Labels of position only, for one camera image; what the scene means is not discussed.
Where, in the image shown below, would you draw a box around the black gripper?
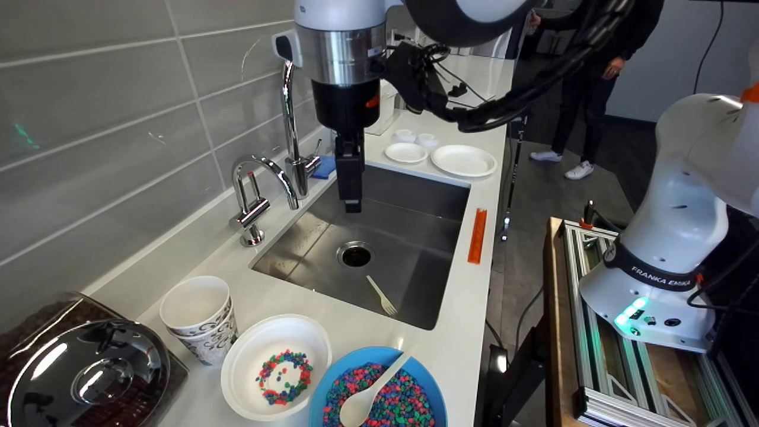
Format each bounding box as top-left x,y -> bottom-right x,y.
310,78 -> 383,214

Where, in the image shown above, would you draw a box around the white plastic utensil handle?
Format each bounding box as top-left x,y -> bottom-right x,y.
339,350 -> 412,427

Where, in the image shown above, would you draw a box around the colourful beads in white bowl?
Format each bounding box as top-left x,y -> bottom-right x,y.
254,349 -> 316,408

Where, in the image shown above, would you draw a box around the white bowl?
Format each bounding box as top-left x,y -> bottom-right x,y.
219,312 -> 334,422

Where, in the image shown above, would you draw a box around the blue bowl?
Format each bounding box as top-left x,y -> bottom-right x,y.
307,344 -> 449,427

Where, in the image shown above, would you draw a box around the colourful beads in blue bowl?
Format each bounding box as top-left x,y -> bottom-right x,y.
321,362 -> 436,427

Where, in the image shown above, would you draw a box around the blue sponge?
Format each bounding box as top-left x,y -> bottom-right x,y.
309,151 -> 339,180

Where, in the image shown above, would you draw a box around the small white plate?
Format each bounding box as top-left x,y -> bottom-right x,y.
383,139 -> 430,166

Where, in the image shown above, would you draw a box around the sink drain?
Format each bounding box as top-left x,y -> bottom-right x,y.
338,240 -> 374,269

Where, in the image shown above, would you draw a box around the small clear lid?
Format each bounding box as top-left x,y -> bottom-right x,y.
392,128 -> 438,148

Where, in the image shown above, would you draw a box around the stainless steel sink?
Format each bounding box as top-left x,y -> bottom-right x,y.
249,164 -> 473,332

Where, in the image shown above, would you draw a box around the small chrome faucet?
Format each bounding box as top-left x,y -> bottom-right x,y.
231,151 -> 304,247

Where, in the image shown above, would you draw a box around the large white plate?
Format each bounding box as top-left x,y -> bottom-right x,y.
430,143 -> 499,180

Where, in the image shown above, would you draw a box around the cream plastic fork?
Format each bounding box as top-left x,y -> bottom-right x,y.
364,273 -> 400,317

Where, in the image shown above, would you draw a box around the orange strip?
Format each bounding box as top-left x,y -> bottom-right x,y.
464,205 -> 492,265

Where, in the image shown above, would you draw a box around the patterned paper cup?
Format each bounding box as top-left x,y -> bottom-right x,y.
156,273 -> 240,367

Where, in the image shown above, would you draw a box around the person in dark clothes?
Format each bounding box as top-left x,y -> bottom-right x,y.
530,0 -> 667,183

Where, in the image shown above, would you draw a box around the black metal stand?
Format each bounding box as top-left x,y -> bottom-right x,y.
473,315 -> 555,427

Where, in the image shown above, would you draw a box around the black cable bundle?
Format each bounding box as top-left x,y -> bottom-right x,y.
378,0 -> 635,135

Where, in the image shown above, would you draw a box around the aluminium base frame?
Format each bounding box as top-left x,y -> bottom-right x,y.
563,220 -> 759,427

